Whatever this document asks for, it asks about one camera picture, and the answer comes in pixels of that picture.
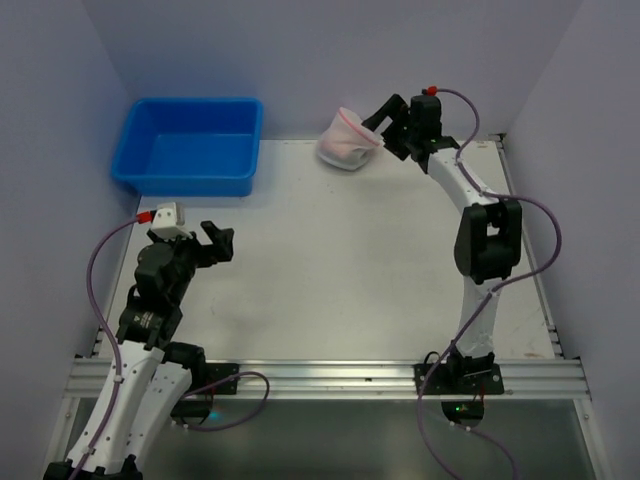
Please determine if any white mesh laundry bag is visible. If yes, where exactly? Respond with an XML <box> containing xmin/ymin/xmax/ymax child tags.
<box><xmin>316</xmin><ymin>107</ymin><xmax>382</xmax><ymax>171</ymax></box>

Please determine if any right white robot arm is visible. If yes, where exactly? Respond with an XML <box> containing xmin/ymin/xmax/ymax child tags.
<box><xmin>362</xmin><ymin>89</ymin><xmax>522</xmax><ymax>382</ymax></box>

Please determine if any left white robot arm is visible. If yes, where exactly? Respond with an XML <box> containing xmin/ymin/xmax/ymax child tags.
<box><xmin>44</xmin><ymin>221</ymin><xmax>234</xmax><ymax>479</ymax></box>

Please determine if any blue plastic bin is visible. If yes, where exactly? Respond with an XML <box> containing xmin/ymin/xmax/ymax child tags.
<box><xmin>111</xmin><ymin>97</ymin><xmax>263</xmax><ymax>197</ymax></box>

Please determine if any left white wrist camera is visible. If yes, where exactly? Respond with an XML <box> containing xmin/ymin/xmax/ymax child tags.
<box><xmin>150</xmin><ymin>202</ymin><xmax>191</xmax><ymax>240</ymax></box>

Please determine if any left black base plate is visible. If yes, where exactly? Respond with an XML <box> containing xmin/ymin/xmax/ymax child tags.
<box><xmin>183</xmin><ymin>361</ymin><xmax>240</xmax><ymax>398</ymax></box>

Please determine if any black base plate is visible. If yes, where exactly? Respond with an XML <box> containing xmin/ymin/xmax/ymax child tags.
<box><xmin>183</xmin><ymin>361</ymin><xmax>240</xmax><ymax>398</ymax></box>
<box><xmin>423</xmin><ymin>364</ymin><xmax>505</xmax><ymax>396</ymax></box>

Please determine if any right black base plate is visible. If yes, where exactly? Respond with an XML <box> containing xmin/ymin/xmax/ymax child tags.
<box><xmin>423</xmin><ymin>364</ymin><xmax>505</xmax><ymax>396</ymax></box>

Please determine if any aluminium mounting rail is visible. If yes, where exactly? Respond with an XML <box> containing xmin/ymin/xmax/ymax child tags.
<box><xmin>63</xmin><ymin>358</ymin><xmax>591</xmax><ymax>401</ymax></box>

